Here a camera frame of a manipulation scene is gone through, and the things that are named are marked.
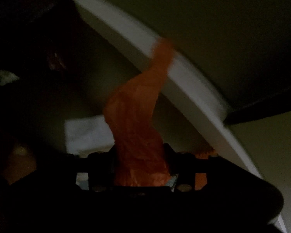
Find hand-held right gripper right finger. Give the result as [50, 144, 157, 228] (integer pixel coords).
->
[163, 143, 248, 193]

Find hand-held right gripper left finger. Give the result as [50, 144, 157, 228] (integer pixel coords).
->
[39, 150, 117, 193]

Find orange plastic bag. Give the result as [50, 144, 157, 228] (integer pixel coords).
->
[103, 37, 217, 190]

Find white paper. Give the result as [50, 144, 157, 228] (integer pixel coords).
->
[0, 70, 20, 86]
[64, 116, 116, 155]

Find flat white paper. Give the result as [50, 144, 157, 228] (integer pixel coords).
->
[64, 116, 116, 155]

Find orange paper packet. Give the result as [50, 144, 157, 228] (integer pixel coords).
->
[2, 143, 37, 185]

